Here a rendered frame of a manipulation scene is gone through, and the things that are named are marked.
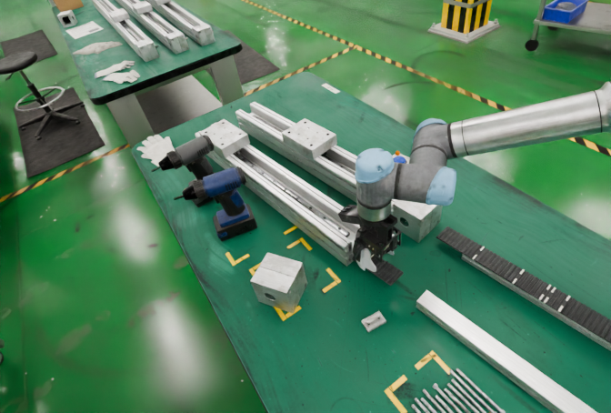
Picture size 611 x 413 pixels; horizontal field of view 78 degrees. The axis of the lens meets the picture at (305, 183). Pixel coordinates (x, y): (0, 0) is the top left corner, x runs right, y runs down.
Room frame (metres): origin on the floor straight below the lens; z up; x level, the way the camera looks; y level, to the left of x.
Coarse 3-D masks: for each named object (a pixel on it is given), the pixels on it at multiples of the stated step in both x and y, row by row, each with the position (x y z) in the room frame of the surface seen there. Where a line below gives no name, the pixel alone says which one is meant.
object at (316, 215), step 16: (224, 160) 1.08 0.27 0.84; (240, 160) 1.03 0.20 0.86; (256, 160) 1.04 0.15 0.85; (272, 160) 0.99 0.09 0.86; (256, 176) 0.92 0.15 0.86; (272, 176) 0.96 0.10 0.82; (288, 176) 0.90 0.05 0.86; (256, 192) 0.93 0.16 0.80; (272, 192) 0.84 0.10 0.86; (288, 192) 0.86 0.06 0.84; (304, 192) 0.83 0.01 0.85; (320, 192) 0.80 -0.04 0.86; (288, 208) 0.78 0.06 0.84; (304, 208) 0.75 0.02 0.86; (320, 208) 0.77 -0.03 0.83; (336, 208) 0.72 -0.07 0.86; (304, 224) 0.72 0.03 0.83; (320, 224) 0.68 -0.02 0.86; (336, 224) 0.69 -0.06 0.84; (352, 224) 0.66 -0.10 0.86; (320, 240) 0.67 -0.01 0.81; (336, 240) 0.61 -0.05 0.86; (352, 240) 0.63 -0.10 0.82; (336, 256) 0.62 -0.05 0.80; (352, 256) 0.60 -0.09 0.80
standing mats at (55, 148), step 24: (24, 48) 5.71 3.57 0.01; (48, 48) 5.50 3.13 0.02; (240, 72) 3.61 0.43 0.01; (264, 72) 3.51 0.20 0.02; (48, 96) 3.90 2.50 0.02; (72, 96) 3.78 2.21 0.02; (24, 120) 3.45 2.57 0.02; (24, 144) 2.99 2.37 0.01; (48, 144) 2.91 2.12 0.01; (72, 144) 2.83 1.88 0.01; (96, 144) 2.76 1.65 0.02; (48, 168) 2.53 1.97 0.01
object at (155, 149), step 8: (152, 136) 1.40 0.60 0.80; (160, 136) 1.38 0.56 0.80; (168, 136) 1.40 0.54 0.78; (144, 144) 1.34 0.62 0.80; (152, 144) 1.34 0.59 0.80; (160, 144) 1.33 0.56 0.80; (168, 144) 1.32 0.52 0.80; (144, 152) 1.29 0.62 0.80; (152, 152) 1.28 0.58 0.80; (160, 152) 1.27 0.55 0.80; (160, 160) 1.21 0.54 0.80
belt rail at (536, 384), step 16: (432, 304) 0.42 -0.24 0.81; (448, 320) 0.38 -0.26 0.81; (464, 320) 0.37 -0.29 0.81; (464, 336) 0.34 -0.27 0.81; (480, 336) 0.33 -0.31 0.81; (480, 352) 0.31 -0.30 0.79; (496, 352) 0.29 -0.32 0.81; (512, 352) 0.29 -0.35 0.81; (496, 368) 0.27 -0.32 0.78; (512, 368) 0.26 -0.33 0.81; (528, 368) 0.25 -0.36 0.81; (528, 384) 0.23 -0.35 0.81; (544, 384) 0.22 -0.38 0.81; (544, 400) 0.20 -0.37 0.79; (560, 400) 0.19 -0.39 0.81; (576, 400) 0.19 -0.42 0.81
